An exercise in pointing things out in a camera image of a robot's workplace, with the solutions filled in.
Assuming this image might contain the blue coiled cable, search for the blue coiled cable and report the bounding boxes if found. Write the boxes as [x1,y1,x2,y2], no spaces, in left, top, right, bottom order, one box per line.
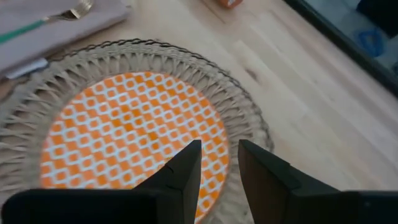
[356,28,385,58]

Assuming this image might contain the black perforated floor mat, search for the black perforated floor mat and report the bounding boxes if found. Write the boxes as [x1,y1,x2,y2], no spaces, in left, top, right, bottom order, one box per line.
[356,0,398,37]

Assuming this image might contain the gold fork green handle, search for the gold fork green handle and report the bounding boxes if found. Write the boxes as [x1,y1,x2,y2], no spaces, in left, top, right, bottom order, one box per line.
[0,0,94,45]

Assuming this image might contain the round woven straw placemat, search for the round woven straw placemat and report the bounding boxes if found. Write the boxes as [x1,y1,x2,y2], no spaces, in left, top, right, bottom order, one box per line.
[0,38,275,224]

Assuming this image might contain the black aluminium table frame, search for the black aluminium table frame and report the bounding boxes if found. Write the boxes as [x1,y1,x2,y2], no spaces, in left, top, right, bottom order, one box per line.
[282,0,398,98]

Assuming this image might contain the beige cloth napkin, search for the beige cloth napkin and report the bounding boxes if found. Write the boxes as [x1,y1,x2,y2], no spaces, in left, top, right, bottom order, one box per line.
[0,0,132,80]

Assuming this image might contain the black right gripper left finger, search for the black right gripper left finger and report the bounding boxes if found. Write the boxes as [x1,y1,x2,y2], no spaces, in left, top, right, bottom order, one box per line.
[0,139,202,224]

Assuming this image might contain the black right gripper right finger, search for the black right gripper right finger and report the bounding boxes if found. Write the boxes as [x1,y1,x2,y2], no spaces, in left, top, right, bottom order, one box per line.
[238,139,398,224]

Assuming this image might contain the orange plastic cup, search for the orange plastic cup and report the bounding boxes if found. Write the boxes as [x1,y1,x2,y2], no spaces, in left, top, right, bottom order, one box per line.
[216,0,244,9]

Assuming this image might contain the orange patterned plate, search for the orange patterned plate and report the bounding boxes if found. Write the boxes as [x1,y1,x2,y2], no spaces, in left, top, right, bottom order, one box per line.
[39,71,231,224]

